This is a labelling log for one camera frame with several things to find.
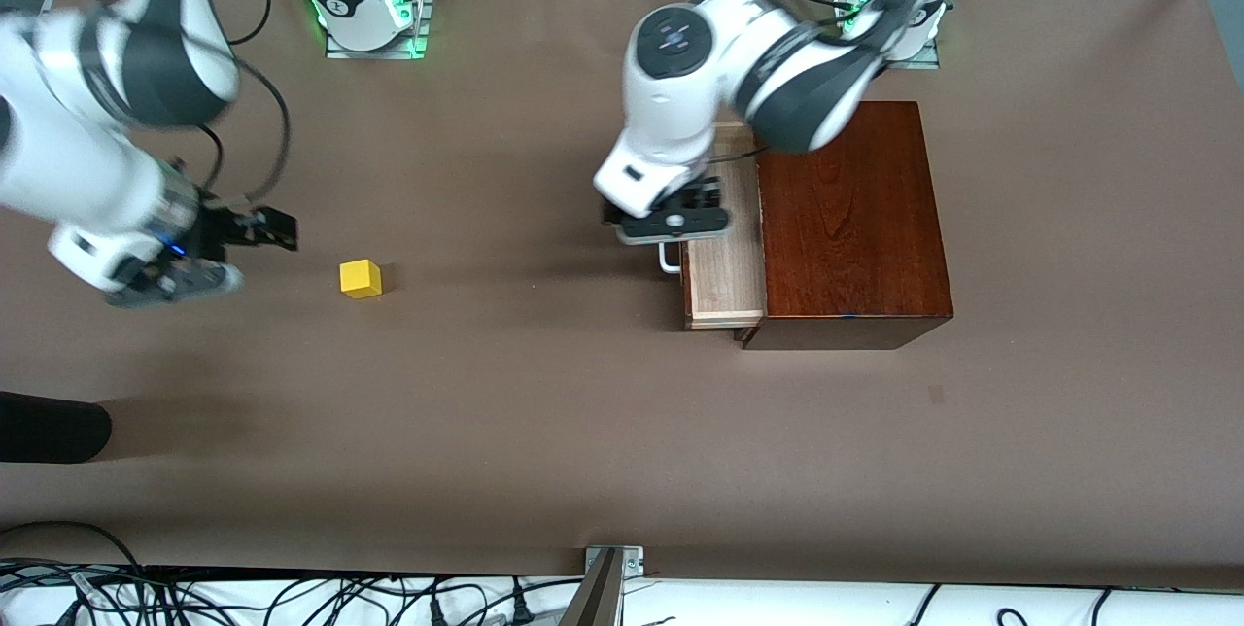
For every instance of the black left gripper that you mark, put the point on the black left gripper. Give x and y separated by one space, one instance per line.
702 195

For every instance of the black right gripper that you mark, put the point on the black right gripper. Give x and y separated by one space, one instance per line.
222 231

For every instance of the yellow cube block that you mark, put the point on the yellow cube block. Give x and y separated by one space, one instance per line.
361 279

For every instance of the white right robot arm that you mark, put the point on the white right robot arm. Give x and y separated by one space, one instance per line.
58 169

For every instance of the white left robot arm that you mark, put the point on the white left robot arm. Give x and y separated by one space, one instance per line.
680 91

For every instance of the dark brown wooden cabinet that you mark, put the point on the dark brown wooden cabinet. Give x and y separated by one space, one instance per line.
855 237

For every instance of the black cylindrical object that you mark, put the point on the black cylindrical object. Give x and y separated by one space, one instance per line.
49 427

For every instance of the grey metal pole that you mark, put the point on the grey metal pole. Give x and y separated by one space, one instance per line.
595 597

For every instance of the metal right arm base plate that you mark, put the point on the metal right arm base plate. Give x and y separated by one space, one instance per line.
418 23

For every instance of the silver pole mounting bracket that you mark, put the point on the silver pole mounting bracket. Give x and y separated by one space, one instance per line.
632 561

